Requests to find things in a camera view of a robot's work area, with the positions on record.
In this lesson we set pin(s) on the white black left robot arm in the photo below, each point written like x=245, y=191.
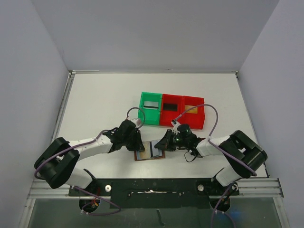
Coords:
x=57, y=164

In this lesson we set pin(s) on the aluminium left frame rail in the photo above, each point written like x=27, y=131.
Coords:
x=64, y=101

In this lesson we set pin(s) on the silver card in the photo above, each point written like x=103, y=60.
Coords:
x=155, y=152
x=151, y=105

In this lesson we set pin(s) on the aluminium front frame rail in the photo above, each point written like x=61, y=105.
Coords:
x=248, y=188

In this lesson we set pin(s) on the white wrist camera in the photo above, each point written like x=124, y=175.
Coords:
x=136, y=121
x=175, y=125

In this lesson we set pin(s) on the red plastic bin middle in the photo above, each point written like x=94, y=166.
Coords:
x=167, y=116

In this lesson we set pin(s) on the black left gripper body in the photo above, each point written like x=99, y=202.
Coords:
x=134, y=138

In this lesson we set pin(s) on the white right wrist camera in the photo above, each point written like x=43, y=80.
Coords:
x=175, y=125

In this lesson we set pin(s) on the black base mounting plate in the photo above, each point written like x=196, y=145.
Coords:
x=162, y=193

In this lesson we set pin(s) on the black card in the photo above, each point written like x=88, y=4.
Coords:
x=170, y=107

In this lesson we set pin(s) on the green plastic bin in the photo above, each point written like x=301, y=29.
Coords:
x=152, y=117

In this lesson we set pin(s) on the gold VIP card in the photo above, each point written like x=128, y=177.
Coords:
x=189, y=109

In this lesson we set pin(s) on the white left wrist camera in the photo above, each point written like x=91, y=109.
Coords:
x=136, y=121

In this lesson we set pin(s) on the brown leather card holder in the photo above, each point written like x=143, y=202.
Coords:
x=145, y=155

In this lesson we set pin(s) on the red plastic bin right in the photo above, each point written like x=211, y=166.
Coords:
x=195, y=118

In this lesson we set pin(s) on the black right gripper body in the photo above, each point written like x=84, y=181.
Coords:
x=168, y=139

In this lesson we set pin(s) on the red plastic bin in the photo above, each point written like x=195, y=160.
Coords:
x=195, y=118
x=167, y=116

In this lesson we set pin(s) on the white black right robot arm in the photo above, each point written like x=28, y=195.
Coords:
x=243, y=154

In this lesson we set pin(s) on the aluminium frame rail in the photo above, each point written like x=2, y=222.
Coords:
x=64, y=101
x=248, y=188

